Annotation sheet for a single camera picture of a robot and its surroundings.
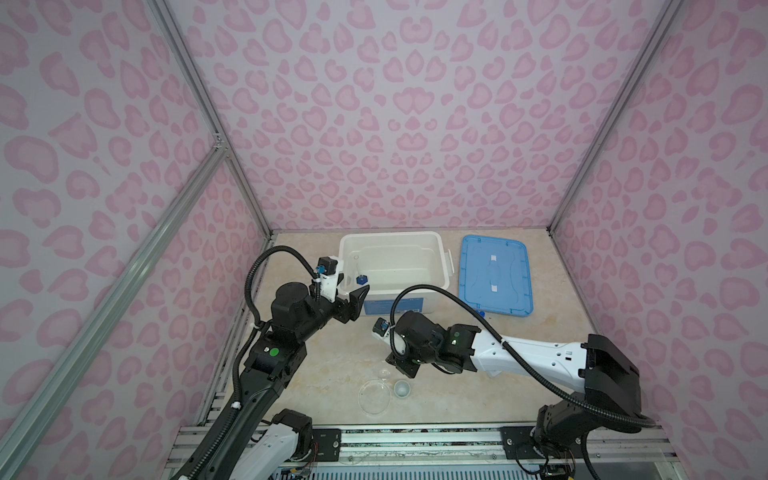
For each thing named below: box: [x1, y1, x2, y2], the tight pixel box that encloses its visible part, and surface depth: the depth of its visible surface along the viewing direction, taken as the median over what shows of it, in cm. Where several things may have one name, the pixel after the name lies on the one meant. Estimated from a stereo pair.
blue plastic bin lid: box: [458, 234, 534, 317], surface depth 108 cm
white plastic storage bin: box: [339, 231, 455, 315], surface depth 98 cm
